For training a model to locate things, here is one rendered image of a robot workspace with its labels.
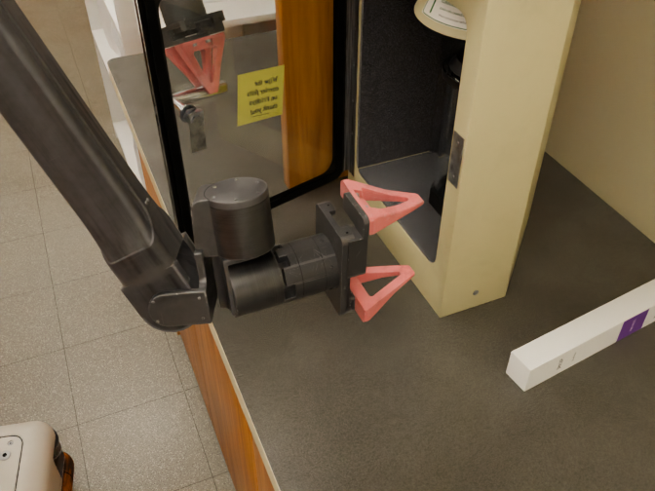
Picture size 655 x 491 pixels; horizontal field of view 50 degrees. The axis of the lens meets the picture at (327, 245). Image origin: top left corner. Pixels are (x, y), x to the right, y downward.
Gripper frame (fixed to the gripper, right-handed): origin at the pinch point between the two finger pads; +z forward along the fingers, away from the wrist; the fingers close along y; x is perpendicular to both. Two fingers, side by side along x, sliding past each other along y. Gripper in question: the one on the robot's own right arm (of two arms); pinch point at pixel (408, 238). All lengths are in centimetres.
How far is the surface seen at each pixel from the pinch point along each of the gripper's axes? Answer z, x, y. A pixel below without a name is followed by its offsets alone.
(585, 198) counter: 50, 24, -26
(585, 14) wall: 55, 40, 0
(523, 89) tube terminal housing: 18.6, 9.1, 8.8
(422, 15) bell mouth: 13.4, 23.9, 12.4
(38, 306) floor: -53, 138, -121
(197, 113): -13.9, 31.7, 0.6
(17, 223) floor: -56, 187, -121
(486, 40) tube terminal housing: 12.4, 9.1, 15.6
